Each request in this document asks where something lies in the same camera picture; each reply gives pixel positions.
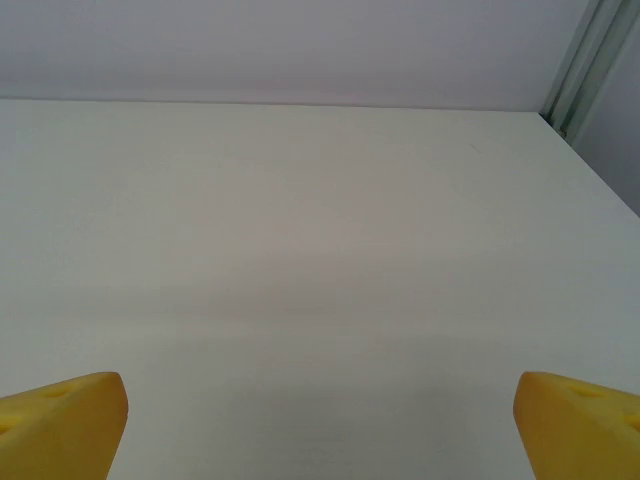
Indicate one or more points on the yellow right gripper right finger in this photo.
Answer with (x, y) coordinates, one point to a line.
(580, 435)

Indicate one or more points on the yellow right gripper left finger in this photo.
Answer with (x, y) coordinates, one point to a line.
(60, 430)

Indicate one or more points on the aluminium frame post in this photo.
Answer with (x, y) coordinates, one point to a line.
(580, 60)

